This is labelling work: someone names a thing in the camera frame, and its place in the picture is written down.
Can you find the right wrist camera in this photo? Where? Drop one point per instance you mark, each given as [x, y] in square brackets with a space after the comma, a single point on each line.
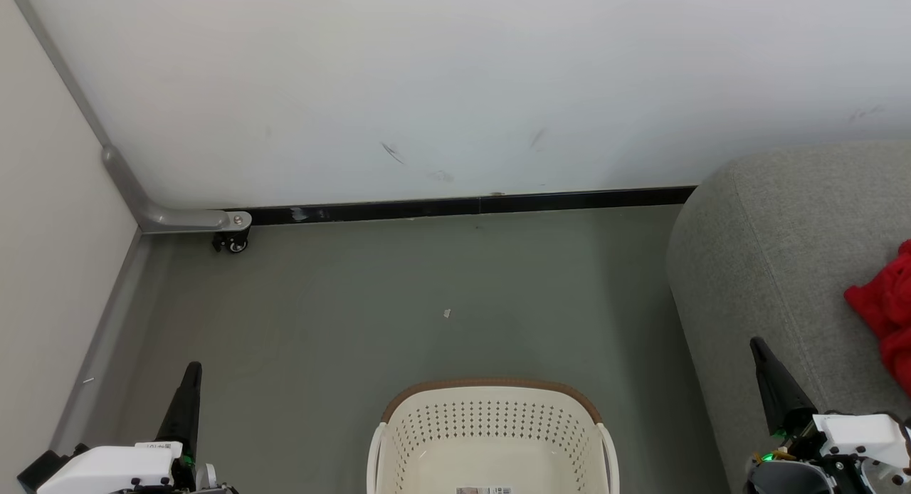
[790, 480]

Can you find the small black caster wheel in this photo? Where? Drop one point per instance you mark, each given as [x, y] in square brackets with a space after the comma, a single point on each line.
[235, 243]

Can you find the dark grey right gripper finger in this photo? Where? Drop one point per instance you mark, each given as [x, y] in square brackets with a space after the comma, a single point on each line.
[779, 401]

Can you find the black wall baseboard strip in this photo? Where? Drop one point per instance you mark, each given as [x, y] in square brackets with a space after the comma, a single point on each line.
[498, 206]

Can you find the red cloth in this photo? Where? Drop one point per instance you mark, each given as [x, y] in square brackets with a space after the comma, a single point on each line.
[890, 302]

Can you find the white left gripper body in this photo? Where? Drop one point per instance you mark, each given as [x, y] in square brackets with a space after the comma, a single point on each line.
[107, 469]

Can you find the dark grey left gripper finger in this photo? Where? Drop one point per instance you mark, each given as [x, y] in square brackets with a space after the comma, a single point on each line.
[185, 416]

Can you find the cream perforated laundry basket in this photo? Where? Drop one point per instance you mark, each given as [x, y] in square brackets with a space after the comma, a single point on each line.
[491, 430]

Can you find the white barcode label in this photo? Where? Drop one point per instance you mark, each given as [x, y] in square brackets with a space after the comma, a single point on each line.
[484, 490]

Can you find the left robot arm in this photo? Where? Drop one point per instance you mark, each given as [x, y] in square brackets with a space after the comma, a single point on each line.
[43, 469]

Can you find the grey fabric sofa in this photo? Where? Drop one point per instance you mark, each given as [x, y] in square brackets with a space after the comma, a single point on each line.
[769, 266]

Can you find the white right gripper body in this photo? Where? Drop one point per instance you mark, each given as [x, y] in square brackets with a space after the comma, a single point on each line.
[861, 437]

